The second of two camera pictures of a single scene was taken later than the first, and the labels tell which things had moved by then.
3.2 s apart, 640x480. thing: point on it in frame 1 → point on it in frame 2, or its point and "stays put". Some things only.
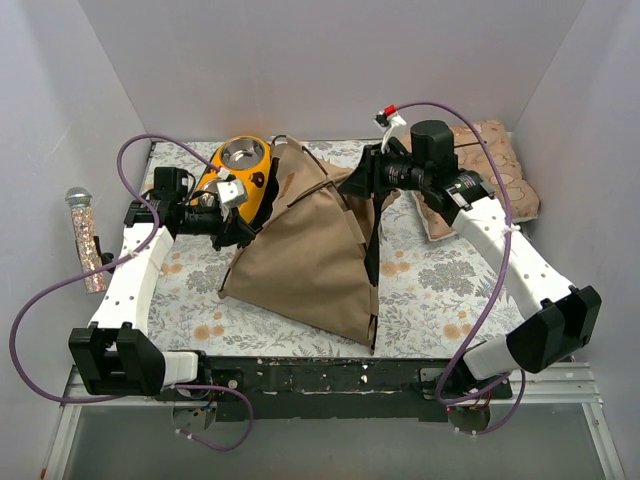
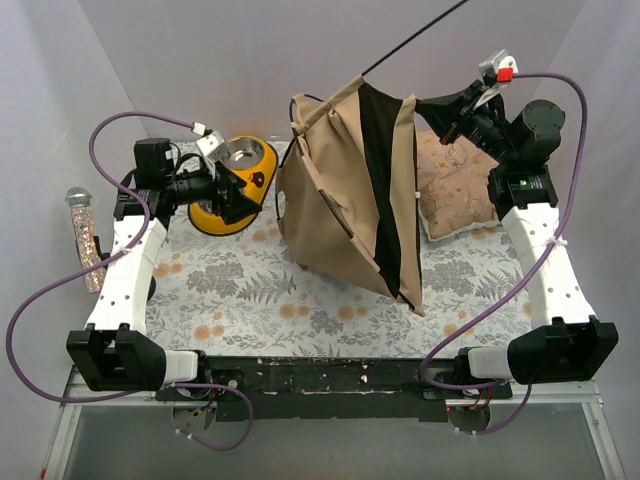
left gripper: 231,228 → 226,190
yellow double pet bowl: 251,159 stays put
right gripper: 370,168 → 461,112
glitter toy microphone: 80,201 stays put
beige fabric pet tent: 310,263 → 348,188
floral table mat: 434,301 stays put
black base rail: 336,388 stays put
